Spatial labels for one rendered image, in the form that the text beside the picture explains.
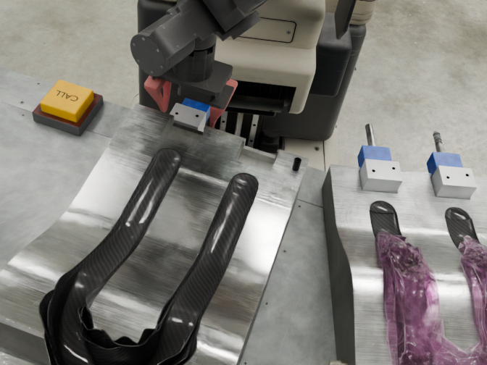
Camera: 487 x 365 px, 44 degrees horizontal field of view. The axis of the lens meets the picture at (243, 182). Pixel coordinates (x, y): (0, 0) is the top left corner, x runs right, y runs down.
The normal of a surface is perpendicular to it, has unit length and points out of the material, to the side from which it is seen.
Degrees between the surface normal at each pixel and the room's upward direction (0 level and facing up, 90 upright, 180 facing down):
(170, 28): 36
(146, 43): 90
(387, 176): 0
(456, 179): 0
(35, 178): 0
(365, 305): 12
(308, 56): 8
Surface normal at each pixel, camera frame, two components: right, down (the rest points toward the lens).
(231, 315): 0.25, -0.88
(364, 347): 0.11, -0.40
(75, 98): 0.12, -0.63
